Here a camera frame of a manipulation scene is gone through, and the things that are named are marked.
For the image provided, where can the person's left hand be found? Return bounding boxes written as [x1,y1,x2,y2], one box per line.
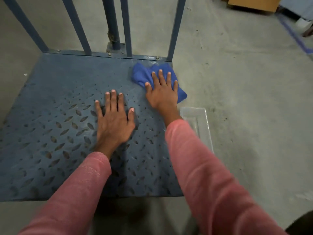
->
[95,89,136,150]

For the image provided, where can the person's right hand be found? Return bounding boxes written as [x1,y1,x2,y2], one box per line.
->
[145,70,182,118]

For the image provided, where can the blue cleaning cloth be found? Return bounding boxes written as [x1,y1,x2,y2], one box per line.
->
[132,62,188,104]

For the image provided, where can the person's left forearm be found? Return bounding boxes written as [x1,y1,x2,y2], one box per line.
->
[18,143,112,235]

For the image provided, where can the person's right forearm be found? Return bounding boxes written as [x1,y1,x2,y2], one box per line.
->
[161,111,289,235]

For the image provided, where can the person's dark brown trousers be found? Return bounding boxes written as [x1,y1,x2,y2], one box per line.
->
[285,210,313,235]

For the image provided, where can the clear plastic container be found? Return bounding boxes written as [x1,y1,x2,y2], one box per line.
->
[180,107,215,154]

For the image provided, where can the brown cardboard box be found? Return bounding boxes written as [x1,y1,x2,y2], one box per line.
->
[227,0,282,13]

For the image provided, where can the blue floor tape strip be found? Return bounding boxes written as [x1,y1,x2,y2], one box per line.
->
[276,13,313,55]

